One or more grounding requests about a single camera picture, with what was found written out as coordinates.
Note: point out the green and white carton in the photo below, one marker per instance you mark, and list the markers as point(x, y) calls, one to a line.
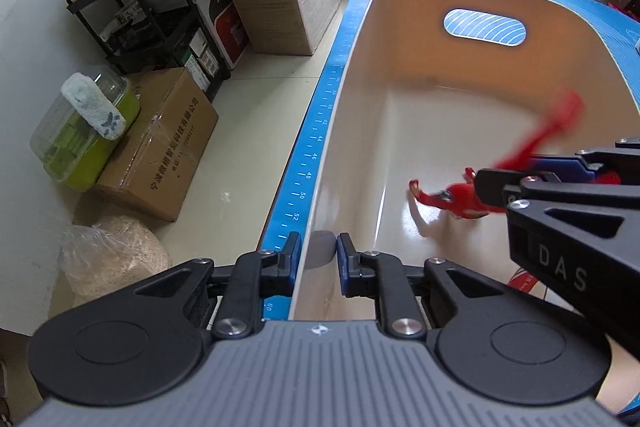
point(202, 62)

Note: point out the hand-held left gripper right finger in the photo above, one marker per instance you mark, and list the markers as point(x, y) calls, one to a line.
point(343, 257)

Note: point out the black utility cart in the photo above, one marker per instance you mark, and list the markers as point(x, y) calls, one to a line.
point(150, 32)

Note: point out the person's right forearm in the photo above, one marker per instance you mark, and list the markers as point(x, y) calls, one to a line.
point(625, 372)

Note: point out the clear bag of beige filling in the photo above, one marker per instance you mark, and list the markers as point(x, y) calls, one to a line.
point(115, 257)

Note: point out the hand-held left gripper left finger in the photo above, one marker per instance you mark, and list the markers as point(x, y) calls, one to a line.
point(292, 257)

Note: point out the beige plastic bin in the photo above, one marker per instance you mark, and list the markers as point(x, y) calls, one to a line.
point(450, 107)

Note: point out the white fluffy cloth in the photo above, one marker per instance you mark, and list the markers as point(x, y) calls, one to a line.
point(95, 107)

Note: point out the taped brown cardboard box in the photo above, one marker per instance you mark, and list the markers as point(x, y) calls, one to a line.
point(160, 147)

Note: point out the red action figure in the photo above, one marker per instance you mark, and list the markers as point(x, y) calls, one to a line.
point(460, 202)

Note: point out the green container with clear lid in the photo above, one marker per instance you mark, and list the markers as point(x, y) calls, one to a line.
point(75, 157)

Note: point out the red plastic toy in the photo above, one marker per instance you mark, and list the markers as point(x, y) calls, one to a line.
point(555, 119)

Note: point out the red and white appliance box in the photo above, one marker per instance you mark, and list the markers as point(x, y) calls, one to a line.
point(220, 7)

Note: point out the blue ruled mat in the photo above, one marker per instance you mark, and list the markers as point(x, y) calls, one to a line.
point(320, 142)

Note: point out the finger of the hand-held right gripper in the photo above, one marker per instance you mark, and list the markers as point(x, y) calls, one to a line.
point(500, 184)
point(555, 167)

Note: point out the film-wrapped cardboard box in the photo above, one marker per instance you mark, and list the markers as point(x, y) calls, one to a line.
point(280, 7)

